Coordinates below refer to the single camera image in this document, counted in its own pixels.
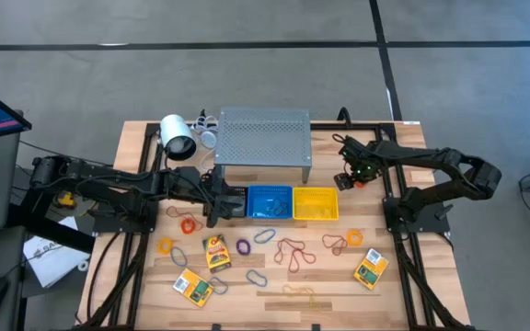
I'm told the blue plastic basket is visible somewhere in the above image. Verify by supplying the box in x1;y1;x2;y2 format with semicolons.
245;184;294;220

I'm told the yellow spiral hair tie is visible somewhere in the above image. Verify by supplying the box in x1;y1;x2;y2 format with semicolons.
156;236;175;256

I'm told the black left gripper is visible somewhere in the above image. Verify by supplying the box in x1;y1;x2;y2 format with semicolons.
199;164;248;229

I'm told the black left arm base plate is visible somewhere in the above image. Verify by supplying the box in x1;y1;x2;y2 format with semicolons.
92;201;158;234

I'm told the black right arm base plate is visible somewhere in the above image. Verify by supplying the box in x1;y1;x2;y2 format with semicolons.
382;196;451;234

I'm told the yellow plastic basket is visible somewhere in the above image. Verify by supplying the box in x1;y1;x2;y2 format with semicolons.
292;186;340;222

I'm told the black support beam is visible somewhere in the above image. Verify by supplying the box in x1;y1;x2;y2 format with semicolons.
6;204;97;255

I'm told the white cylindrical spotlight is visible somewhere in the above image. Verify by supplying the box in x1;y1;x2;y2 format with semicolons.
158;113;199;163

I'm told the white coiled cable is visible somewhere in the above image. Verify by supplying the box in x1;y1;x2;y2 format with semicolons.
190;114;220;135

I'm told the grey perforated metal shelf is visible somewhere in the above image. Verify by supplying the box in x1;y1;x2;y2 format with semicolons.
213;108;313;184

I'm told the black plastic basket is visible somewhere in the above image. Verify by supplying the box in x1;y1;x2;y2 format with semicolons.
222;185;250;219

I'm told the white paper booklet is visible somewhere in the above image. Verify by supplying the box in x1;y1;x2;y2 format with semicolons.
21;215;92;290

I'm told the yellow rubber band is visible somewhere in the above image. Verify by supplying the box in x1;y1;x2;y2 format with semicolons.
282;284;324;316

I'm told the yellow green crayon box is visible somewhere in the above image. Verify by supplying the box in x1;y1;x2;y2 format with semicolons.
352;248;390;291
171;268;214;308
202;234;233;274

